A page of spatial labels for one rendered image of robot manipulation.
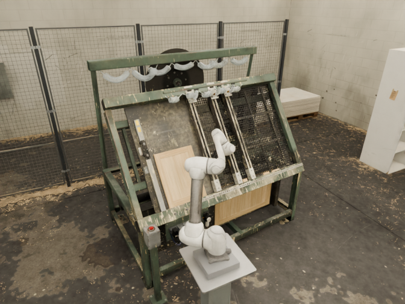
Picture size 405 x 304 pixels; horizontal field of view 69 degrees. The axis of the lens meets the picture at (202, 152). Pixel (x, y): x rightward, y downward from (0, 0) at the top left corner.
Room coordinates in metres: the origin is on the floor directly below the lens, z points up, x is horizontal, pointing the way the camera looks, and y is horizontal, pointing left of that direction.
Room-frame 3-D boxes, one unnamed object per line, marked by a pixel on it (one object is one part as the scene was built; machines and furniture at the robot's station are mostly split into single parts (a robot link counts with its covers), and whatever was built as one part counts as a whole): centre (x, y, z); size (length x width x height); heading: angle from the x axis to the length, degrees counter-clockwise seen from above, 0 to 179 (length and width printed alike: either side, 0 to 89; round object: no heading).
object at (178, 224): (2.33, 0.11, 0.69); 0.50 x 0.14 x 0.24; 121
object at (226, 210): (3.10, -0.53, 0.52); 0.90 x 0.02 x 0.55; 121
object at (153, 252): (2.04, 0.45, 0.38); 0.06 x 0.06 x 0.75; 31
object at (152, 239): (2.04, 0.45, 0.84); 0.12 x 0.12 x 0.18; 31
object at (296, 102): (7.43, -1.75, 0.28); 2.45 x 1.03 x 0.56; 116
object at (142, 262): (3.31, 0.01, 0.41); 2.20 x 1.38 x 0.83; 121
